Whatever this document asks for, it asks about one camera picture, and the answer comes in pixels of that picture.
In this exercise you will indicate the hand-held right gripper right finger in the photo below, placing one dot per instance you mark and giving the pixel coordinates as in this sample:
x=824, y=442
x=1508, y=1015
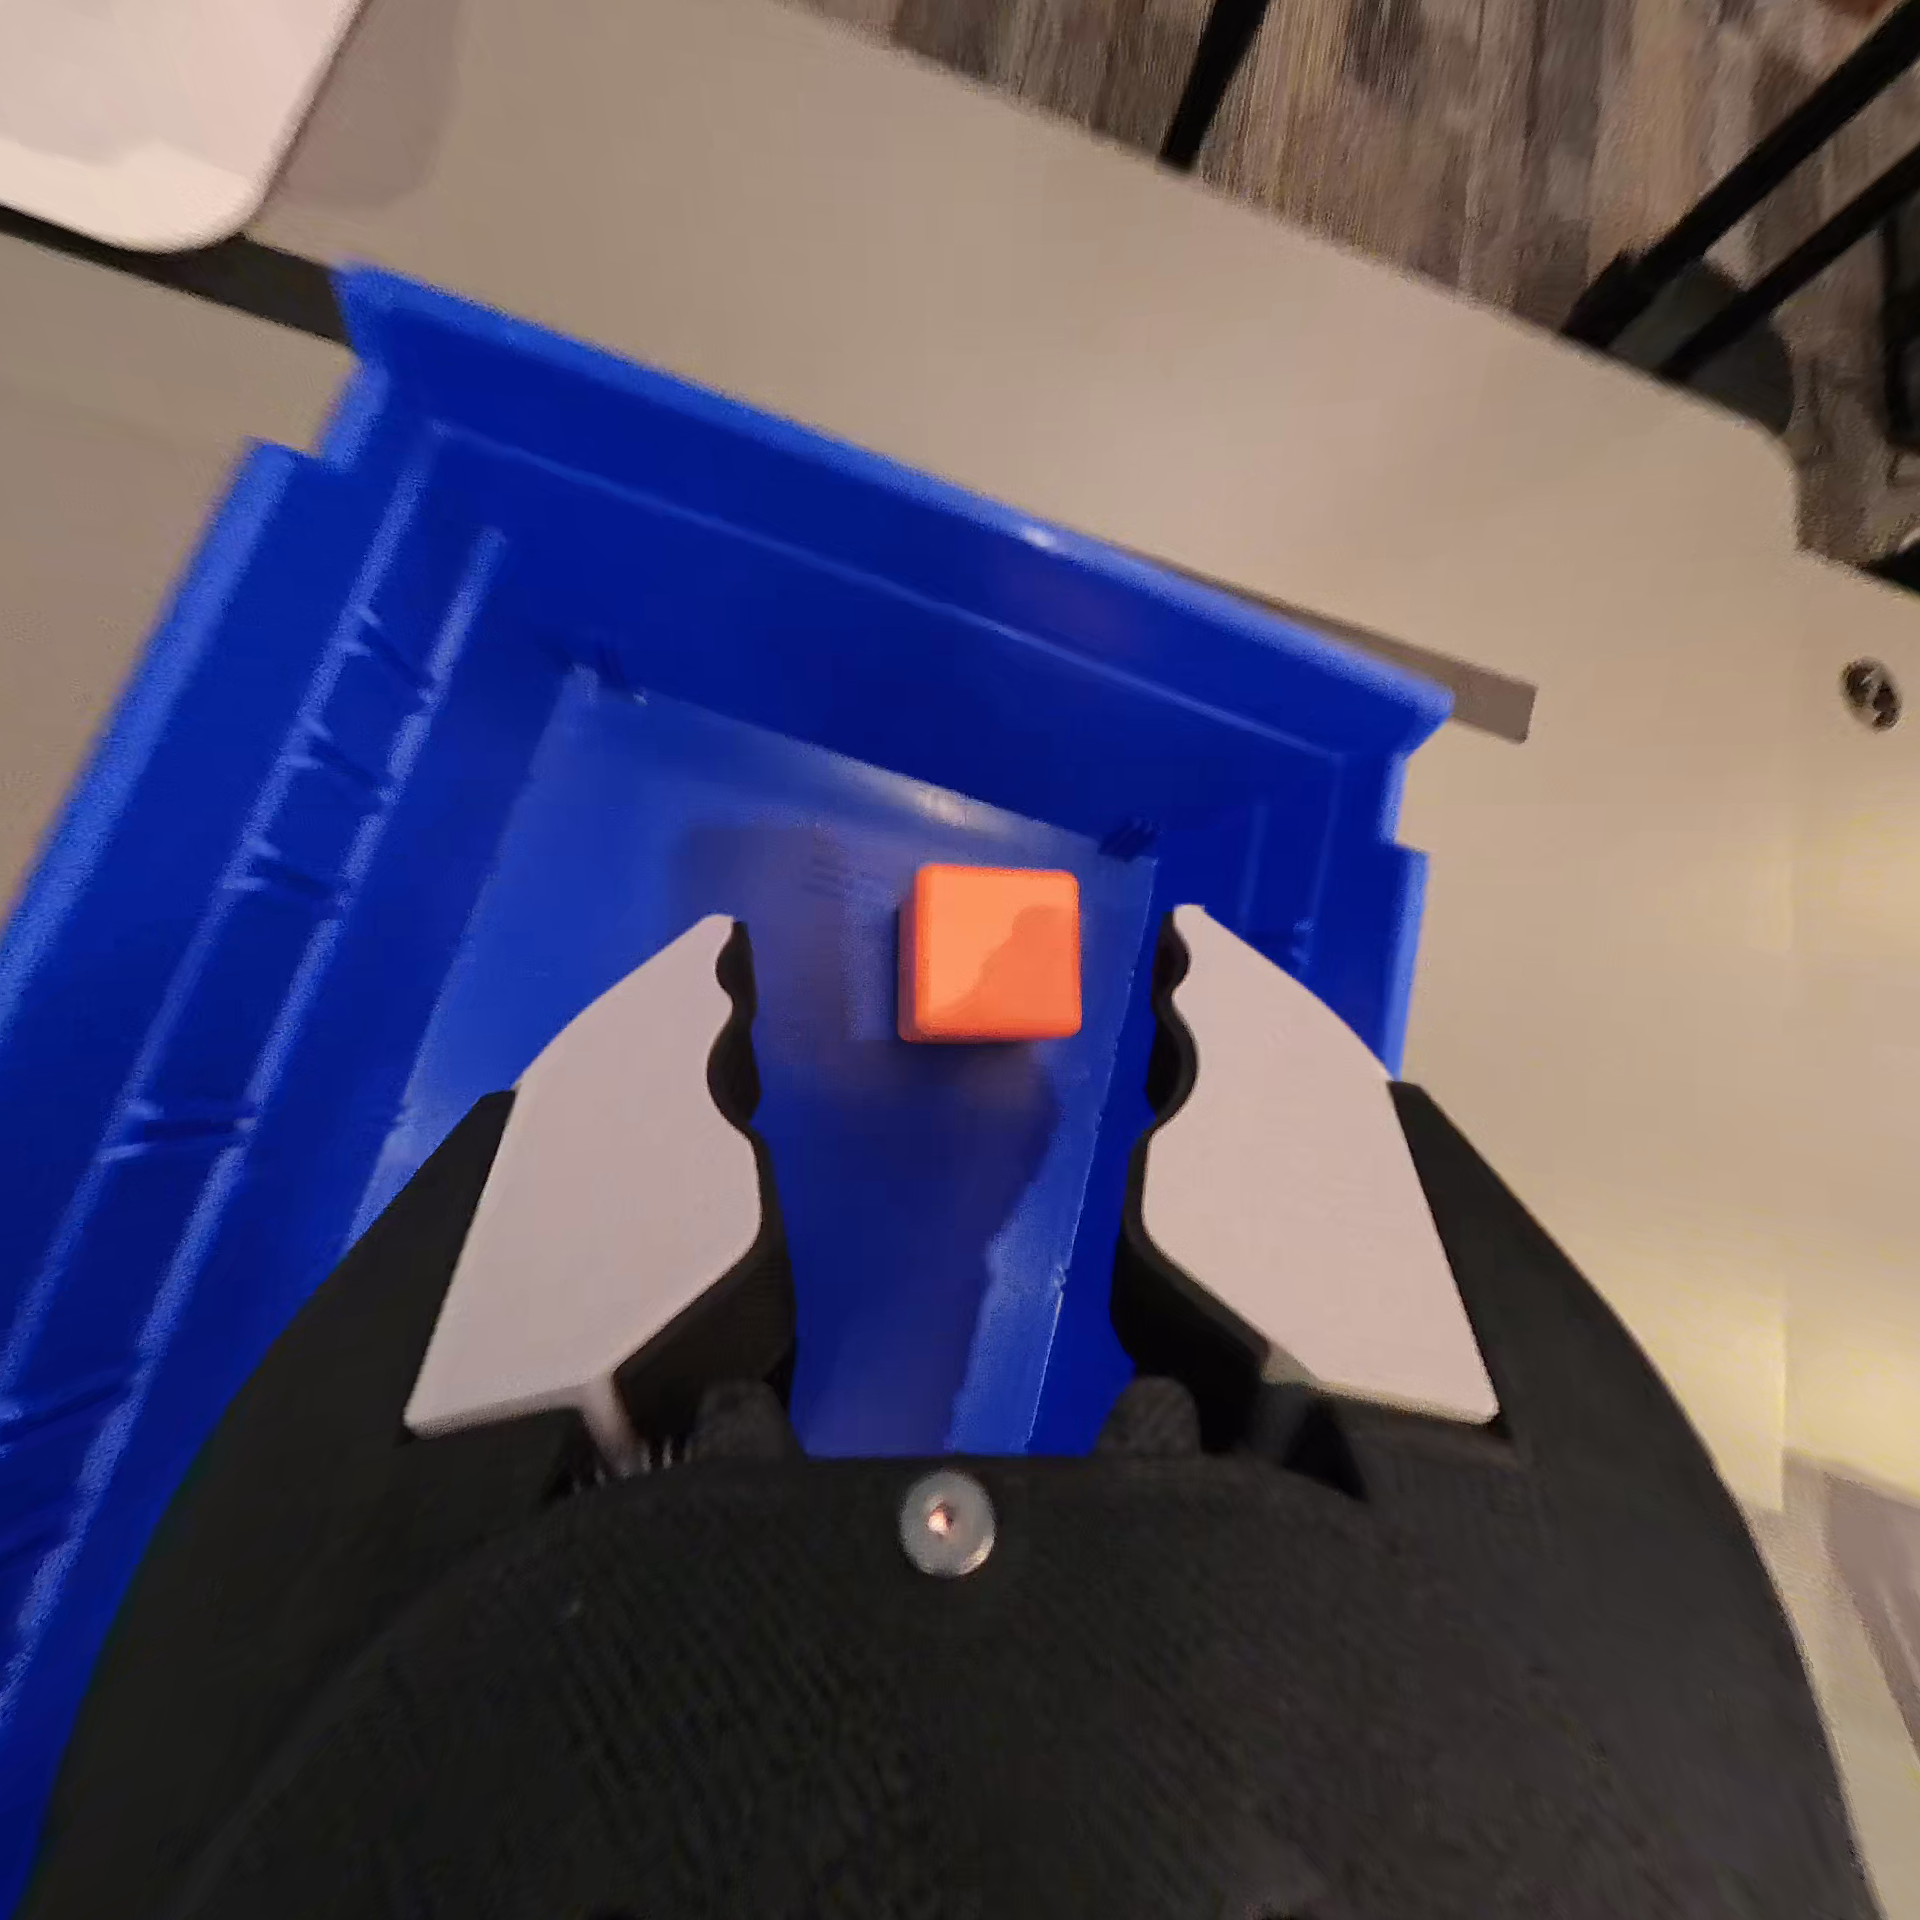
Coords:
x=1322, y=1232

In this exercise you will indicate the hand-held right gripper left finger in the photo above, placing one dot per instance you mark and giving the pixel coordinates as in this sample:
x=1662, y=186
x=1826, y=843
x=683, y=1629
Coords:
x=576, y=1232

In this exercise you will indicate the orange magnetic cube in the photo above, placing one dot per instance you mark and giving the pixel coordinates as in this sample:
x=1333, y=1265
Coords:
x=992, y=955

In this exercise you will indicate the blue plastic bin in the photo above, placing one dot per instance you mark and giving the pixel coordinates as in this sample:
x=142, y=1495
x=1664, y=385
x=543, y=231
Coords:
x=391, y=752

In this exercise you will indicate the black sign stand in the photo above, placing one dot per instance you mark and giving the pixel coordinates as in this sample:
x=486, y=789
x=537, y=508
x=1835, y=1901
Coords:
x=1771, y=167

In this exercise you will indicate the white sign stand base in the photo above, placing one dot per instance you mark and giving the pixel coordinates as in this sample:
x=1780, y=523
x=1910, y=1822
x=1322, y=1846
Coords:
x=151, y=106

